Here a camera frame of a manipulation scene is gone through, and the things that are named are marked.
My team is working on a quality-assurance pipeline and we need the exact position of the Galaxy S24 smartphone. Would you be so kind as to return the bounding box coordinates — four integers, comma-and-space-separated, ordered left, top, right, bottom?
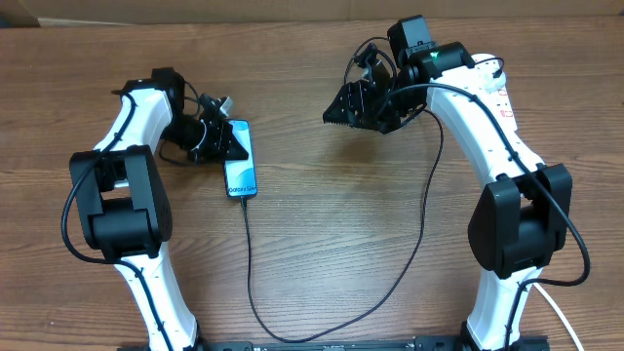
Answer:
224, 120, 257, 198

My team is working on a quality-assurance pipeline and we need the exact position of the black USB charging cable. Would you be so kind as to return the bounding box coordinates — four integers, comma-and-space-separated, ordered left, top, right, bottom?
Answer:
240, 36, 505, 344

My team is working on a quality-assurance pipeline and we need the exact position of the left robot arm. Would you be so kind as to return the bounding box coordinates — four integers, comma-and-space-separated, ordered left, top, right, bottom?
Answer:
61, 67, 257, 350

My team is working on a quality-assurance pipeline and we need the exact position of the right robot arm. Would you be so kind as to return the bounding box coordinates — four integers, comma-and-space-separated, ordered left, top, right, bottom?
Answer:
323, 16, 572, 350

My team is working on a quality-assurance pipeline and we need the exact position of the white charger plug adapter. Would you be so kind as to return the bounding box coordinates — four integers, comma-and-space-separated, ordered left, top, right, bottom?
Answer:
472, 54, 506, 93

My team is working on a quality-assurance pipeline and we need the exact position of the white power strip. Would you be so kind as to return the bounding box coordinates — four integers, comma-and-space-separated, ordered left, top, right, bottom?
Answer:
488, 86, 518, 132

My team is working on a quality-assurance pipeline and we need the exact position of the brown cardboard backdrop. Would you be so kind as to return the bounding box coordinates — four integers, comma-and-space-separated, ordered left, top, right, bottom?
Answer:
1, 0, 623, 27

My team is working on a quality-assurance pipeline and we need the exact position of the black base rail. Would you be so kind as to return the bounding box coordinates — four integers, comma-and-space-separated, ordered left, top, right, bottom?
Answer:
116, 333, 552, 351

